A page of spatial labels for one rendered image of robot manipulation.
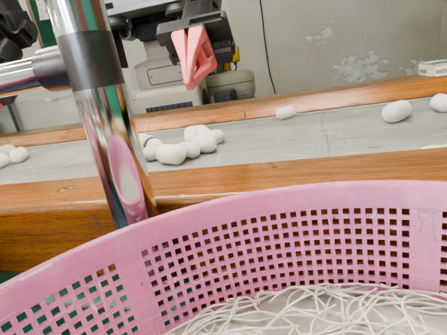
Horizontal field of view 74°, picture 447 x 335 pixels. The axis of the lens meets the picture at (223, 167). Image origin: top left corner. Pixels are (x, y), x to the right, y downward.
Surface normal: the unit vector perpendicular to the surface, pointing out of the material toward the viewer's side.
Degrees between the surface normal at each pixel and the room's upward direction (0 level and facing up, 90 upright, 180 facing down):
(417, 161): 0
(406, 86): 45
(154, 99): 98
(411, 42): 91
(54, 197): 0
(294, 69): 90
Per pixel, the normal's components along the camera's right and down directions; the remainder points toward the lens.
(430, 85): -0.27, -0.42
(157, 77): -0.11, 0.46
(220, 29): -0.07, 0.87
